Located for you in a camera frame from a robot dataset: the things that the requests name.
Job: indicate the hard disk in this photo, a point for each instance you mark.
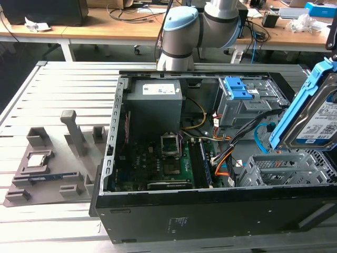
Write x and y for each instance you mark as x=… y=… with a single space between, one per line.
x=302 y=116

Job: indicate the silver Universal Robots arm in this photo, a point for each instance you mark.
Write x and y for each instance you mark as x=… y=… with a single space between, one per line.
x=184 y=34

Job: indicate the grey metal disk bay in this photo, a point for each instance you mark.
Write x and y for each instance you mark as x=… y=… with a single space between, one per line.
x=276 y=171

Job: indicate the white box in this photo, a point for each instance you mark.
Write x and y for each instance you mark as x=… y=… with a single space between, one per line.
x=322 y=31

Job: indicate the blue cardboard box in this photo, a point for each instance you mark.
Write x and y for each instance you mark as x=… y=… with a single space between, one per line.
x=323 y=9

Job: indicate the clear plastic bag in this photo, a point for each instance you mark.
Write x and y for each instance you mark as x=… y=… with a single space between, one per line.
x=302 y=23

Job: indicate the grey laptop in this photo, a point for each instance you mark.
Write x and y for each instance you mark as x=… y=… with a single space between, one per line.
x=292 y=13

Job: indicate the wooden desk with clutter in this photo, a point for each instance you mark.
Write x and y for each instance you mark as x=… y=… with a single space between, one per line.
x=284 y=37

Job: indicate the small black box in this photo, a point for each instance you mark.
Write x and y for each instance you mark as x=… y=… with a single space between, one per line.
x=269 y=20

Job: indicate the white power strip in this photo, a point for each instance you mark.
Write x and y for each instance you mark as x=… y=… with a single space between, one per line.
x=237 y=56

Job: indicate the blue plastic drive latch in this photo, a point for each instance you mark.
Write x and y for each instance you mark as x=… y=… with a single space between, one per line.
x=242 y=95
x=233 y=83

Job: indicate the grey metal drive cage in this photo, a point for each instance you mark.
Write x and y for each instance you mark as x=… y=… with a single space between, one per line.
x=237 y=113

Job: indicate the blue RAM stick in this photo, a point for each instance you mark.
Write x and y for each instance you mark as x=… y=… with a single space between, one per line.
x=206 y=168

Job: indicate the thin locking lever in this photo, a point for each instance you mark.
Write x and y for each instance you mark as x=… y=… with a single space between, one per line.
x=181 y=147

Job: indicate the black RAM slot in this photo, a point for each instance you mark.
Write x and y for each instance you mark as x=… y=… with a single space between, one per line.
x=196 y=166

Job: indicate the grey power supply unit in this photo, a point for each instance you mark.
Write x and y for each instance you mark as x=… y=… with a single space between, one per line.
x=152 y=108

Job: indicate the black caster wheel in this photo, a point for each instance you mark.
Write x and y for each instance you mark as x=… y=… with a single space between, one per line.
x=137 y=50

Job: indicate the CPU socket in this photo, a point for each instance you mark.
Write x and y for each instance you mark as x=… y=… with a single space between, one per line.
x=172 y=168

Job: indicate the black open PC case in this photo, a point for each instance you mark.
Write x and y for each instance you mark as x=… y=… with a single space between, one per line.
x=210 y=218

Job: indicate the black graphics card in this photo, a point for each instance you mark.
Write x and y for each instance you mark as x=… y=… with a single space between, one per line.
x=168 y=185

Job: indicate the green motherboard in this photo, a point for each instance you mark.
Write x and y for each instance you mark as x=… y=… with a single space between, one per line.
x=142 y=168

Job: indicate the long wooden desk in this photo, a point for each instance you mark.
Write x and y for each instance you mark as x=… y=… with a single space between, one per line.
x=92 y=30

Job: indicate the large black box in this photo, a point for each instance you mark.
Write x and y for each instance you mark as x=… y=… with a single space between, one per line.
x=44 y=11

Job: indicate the crumpled white paper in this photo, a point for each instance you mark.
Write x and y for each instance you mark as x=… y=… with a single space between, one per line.
x=35 y=25

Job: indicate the grey parts rack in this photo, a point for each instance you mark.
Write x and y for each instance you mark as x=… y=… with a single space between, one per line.
x=60 y=163

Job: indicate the silver CPU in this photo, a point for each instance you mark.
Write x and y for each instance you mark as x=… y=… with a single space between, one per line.
x=37 y=161

